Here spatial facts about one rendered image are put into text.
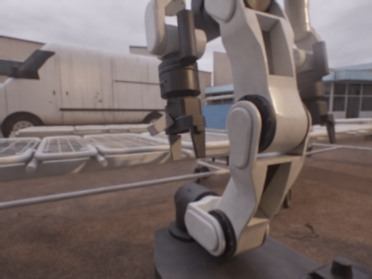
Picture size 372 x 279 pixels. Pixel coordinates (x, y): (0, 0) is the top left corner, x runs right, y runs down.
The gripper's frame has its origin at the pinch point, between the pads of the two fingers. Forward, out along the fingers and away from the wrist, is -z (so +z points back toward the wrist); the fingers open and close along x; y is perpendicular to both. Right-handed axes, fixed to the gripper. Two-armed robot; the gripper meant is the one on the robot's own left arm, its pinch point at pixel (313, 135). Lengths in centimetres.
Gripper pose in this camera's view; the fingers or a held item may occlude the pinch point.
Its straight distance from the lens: 81.7
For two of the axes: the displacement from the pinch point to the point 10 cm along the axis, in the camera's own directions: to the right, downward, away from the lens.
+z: -1.0, -9.9, 0.5
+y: 8.8, -0.7, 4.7
